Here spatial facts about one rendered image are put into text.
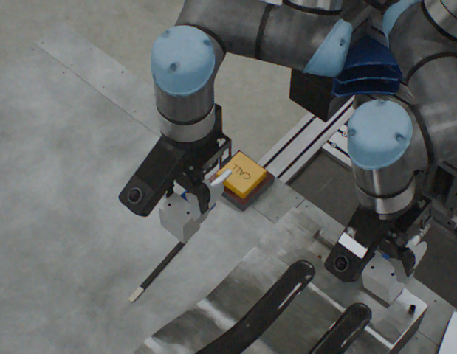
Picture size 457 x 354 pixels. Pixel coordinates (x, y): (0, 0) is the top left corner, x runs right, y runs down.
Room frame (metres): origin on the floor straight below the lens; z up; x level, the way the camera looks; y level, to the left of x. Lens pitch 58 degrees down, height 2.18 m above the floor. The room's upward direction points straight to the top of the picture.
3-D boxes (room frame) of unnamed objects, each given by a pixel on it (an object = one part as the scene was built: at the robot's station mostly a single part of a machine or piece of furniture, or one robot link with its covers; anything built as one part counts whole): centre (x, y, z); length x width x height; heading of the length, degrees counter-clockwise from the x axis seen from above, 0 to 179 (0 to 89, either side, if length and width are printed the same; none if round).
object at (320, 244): (0.70, -0.15, 0.87); 0.05 x 0.05 x 0.04; 49
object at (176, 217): (0.76, 0.04, 0.93); 0.13 x 0.05 x 0.05; 138
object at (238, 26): (0.84, 0.01, 1.25); 0.11 x 0.11 x 0.08; 72
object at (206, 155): (0.75, 0.05, 1.09); 0.09 x 0.08 x 0.12; 139
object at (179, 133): (0.75, 0.06, 1.17); 0.08 x 0.08 x 0.05
